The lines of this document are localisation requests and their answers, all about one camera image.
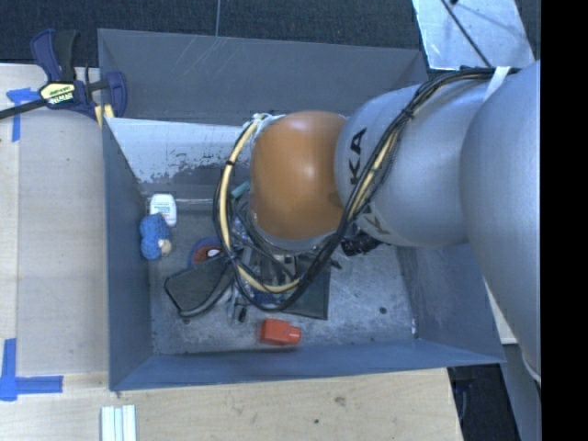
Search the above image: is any grey metal bin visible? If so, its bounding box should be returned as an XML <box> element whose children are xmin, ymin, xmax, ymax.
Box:
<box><xmin>96</xmin><ymin>28</ymin><xmax>507</xmax><ymax>392</ymax></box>

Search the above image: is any blue and red round disc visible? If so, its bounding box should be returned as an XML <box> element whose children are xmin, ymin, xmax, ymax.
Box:
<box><xmin>187</xmin><ymin>235</ymin><xmax>227</xmax><ymax>269</ymax></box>

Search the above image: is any blue toy animal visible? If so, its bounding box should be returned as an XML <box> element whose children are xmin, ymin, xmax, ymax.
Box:
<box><xmin>139</xmin><ymin>213</ymin><xmax>174</xmax><ymax>262</ymax></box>

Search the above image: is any dark green flat block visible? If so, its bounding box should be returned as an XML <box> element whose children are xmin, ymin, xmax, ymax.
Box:
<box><xmin>283</xmin><ymin>267</ymin><xmax>333</xmax><ymax>322</ymax></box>

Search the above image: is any pale wood flat board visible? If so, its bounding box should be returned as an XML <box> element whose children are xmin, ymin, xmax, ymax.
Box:
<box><xmin>16</xmin><ymin>107</ymin><xmax>110</xmax><ymax>378</ymax></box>

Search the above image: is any clear crinkled plastic bottle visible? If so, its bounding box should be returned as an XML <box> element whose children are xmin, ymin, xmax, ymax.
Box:
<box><xmin>231</xmin><ymin>216</ymin><xmax>253</xmax><ymax>250</ymax></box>

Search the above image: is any white small plastic box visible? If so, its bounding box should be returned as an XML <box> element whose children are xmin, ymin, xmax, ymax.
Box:
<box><xmin>149</xmin><ymin>193</ymin><xmax>178</xmax><ymax>228</ymax></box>

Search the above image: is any dark grey flat case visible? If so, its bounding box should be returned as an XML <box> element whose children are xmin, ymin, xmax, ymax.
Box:
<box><xmin>164</xmin><ymin>258</ymin><xmax>236</xmax><ymax>319</ymax></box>

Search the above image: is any red plastic block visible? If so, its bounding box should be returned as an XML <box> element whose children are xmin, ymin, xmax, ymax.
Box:
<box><xmin>258</xmin><ymin>317</ymin><xmax>302</xmax><ymax>346</ymax></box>

